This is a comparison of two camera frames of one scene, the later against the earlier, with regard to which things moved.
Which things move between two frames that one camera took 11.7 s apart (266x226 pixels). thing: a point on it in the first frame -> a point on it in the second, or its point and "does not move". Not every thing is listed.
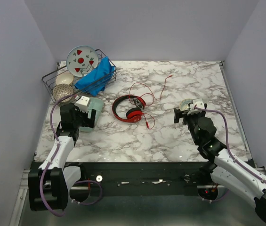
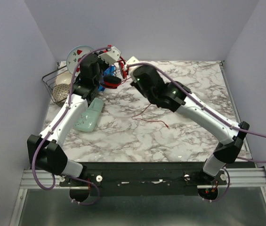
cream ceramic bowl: x=64 y=78 does not move
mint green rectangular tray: x=96 y=103 does not move
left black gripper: x=91 y=122 -> x=104 y=63
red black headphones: x=133 y=115 -> x=112 y=82
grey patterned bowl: x=61 y=90 does not move
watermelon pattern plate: x=81 y=60 does not move
